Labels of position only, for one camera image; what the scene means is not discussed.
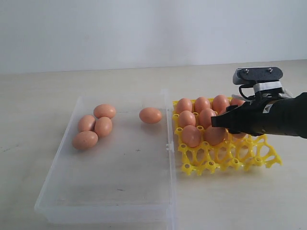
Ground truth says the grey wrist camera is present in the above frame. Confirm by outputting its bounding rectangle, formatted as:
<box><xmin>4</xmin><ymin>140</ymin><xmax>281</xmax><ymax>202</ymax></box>
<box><xmin>233</xmin><ymin>67</ymin><xmax>283</xmax><ymax>92</ymax></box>

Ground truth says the yellow plastic egg tray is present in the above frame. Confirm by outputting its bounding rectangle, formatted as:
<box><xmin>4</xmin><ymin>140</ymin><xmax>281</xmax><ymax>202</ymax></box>
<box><xmin>173</xmin><ymin>111</ymin><xmax>282</xmax><ymax>175</ymax></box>

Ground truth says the brown egg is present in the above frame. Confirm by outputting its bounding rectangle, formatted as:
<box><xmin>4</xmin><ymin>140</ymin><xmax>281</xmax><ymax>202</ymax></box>
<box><xmin>93</xmin><ymin>104</ymin><xmax>117</xmax><ymax>119</ymax></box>
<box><xmin>212</xmin><ymin>94</ymin><xmax>230</xmax><ymax>114</ymax></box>
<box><xmin>194</xmin><ymin>96</ymin><xmax>211</xmax><ymax>113</ymax></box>
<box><xmin>175</xmin><ymin>98</ymin><xmax>193</xmax><ymax>114</ymax></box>
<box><xmin>139</xmin><ymin>107</ymin><xmax>162</xmax><ymax>124</ymax></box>
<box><xmin>198</xmin><ymin>108</ymin><xmax>216</xmax><ymax>129</ymax></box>
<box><xmin>72</xmin><ymin>131</ymin><xmax>98</xmax><ymax>150</ymax></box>
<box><xmin>181</xmin><ymin>125</ymin><xmax>201</xmax><ymax>148</ymax></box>
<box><xmin>230</xmin><ymin>98</ymin><xmax>245</xmax><ymax>106</ymax></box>
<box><xmin>178</xmin><ymin>110</ymin><xmax>196</xmax><ymax>128</ymax></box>
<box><xmin>77</xmin><ymin>115</ymin><xmax>96</xmax><ymax>132</ymax></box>
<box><xmin>203</xmin><ymin>126</ymin><xmax>226</xmax><ymax>146</ymax></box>
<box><xmin>231</xmin><ymin>133</ymin><xmax>246</xmax><ymax>139</ymax></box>
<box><xmin>94</xmin><ymin>117</ymin><xmax>113</xmax><ymax>138</ymax></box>

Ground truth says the clear plastic storage box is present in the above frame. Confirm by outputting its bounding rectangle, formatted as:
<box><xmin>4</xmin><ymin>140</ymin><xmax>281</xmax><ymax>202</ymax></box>
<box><xmin>35</xmin><ymin>89</ymin><xmax>177</xmax><ymax>230</ymax></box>

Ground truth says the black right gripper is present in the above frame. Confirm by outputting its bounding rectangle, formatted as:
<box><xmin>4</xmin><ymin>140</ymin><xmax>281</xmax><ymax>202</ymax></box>
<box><xmin>211</xmin><ymin>92</ymin><xmax>307</xmax><ymax>138</ymax></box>

